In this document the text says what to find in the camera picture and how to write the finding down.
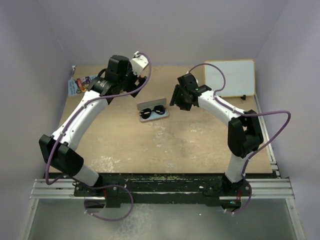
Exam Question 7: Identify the pink glasses case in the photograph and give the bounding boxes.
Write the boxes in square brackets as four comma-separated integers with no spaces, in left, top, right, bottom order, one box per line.
[136,97,169,123]

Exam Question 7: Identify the gold aviator sunglasses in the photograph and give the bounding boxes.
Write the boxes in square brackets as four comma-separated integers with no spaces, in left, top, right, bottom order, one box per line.
[139,105,166,120]

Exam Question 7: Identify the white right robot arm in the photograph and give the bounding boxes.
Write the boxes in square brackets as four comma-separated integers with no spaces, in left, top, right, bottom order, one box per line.
[169,73,264,196]

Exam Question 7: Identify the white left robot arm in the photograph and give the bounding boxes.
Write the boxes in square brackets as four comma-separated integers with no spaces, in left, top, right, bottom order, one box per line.
[39,51,152,196]

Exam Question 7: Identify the blue illustrated booklet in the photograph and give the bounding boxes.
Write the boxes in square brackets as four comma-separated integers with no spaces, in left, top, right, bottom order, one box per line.
[67,74,98,96]

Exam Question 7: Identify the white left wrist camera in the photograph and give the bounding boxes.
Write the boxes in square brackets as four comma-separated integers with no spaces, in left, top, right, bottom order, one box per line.
[130,51,149,76]

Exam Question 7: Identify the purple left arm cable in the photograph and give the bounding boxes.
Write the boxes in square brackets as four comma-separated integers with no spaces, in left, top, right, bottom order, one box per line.
[44,51,153,222]

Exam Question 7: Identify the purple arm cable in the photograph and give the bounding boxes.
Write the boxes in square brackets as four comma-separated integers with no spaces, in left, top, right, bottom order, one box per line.
[44,51,153,222]
[187,62,293,216]

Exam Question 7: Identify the small whiteboard wooden frame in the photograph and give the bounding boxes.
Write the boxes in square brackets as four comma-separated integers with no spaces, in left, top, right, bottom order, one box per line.
[204,59,256,98]

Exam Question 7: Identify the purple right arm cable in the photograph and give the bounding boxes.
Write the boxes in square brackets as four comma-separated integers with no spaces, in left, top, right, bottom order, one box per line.
[187,62,293,216]

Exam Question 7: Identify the aluminium frame rail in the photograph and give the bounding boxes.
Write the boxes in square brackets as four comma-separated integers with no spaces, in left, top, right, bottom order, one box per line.
[29,177,78,201]

